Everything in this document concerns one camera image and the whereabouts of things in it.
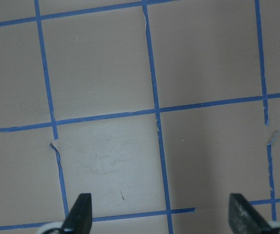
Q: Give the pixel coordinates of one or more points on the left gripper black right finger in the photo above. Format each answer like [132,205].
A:
[243,217]

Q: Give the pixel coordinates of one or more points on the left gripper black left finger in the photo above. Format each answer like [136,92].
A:
[79,219]

